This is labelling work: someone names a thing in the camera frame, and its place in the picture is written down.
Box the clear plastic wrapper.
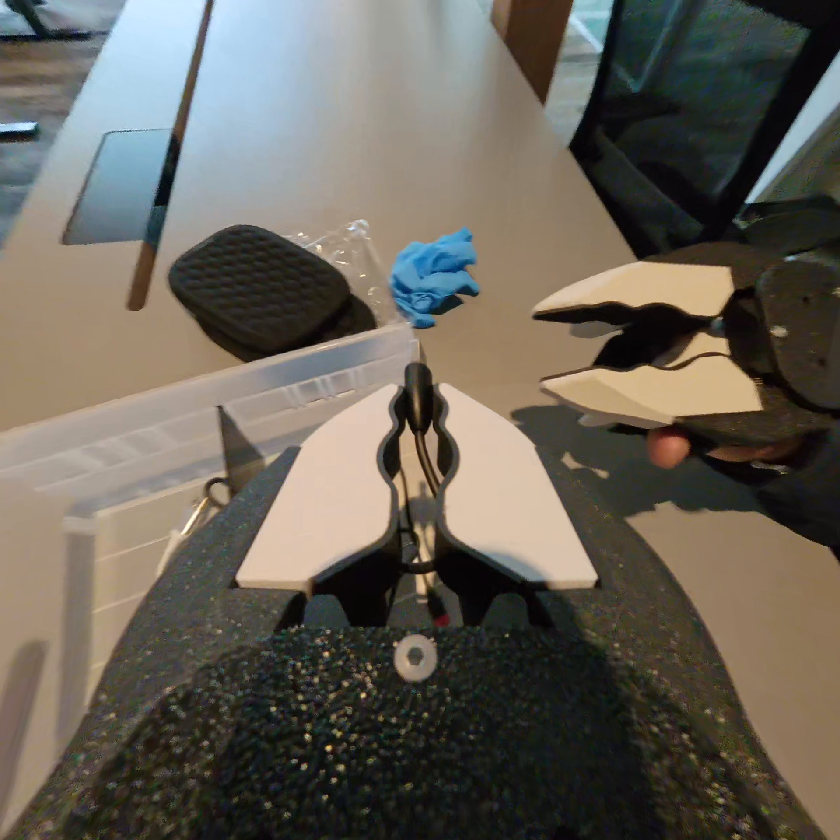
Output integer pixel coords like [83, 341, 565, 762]
[289, 220, 403, 327]

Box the blue crumpled glove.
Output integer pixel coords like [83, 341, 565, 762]
[389, 227, 481, 330]

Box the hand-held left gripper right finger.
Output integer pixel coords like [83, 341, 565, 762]
[435, 384, 600, 629]

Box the black-plug usb cable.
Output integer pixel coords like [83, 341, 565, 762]
[402, 361, 442, 573]

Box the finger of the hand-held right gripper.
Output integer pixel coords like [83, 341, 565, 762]
[539, 331, 765, 432]
[532, 259, 736, 337]

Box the person's right hand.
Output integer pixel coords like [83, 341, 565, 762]
[645, 423, 809, 471]

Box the black wooden chair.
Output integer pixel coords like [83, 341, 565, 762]
[567, 0, 840, 258]

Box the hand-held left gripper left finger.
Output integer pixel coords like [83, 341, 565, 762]
[235, 385, 403, 629]

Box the black textured pad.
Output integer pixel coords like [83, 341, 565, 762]
[167, 224, 379, 363]

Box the clear plastic bin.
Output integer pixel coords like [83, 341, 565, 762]
[0, 322, 424, 815]

